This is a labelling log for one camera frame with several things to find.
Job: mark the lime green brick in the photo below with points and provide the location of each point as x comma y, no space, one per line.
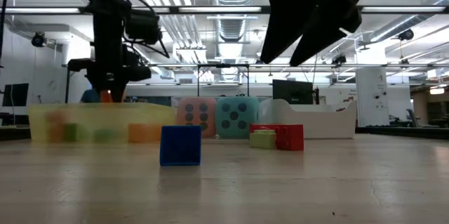
72,132

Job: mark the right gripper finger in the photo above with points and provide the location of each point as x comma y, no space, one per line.
319,38
286,20

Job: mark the black monitor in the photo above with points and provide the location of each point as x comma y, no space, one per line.
15,94
293,92

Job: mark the white plastic bin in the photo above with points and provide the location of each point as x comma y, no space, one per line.
322,122

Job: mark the blue toy block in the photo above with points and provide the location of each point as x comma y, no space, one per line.
180,146

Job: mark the rectangular wall light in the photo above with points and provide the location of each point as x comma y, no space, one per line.
437,91

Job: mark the black ceiling spotlight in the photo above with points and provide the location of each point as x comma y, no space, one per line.
339,59
38,39
405,35

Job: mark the orange foam die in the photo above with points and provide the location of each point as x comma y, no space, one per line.
210,118

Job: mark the person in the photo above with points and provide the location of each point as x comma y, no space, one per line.
89,97

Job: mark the white pillar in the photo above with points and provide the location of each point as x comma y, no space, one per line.
372,94

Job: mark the small red brick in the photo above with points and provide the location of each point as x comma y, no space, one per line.
291,138

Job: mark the yellow translucent bin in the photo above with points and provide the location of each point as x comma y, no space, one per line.
105,115

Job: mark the light green small brick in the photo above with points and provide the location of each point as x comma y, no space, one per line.
262,140

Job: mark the teal foam die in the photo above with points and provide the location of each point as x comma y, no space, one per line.
252,115

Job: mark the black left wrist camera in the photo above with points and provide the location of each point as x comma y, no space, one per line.
144,27

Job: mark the long background rail frame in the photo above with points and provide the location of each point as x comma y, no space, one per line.
386,65

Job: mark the large orange toy block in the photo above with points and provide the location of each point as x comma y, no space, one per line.
144,132

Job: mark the orange toy brick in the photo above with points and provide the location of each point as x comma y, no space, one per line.
106,97

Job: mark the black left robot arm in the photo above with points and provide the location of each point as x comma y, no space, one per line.
107,31

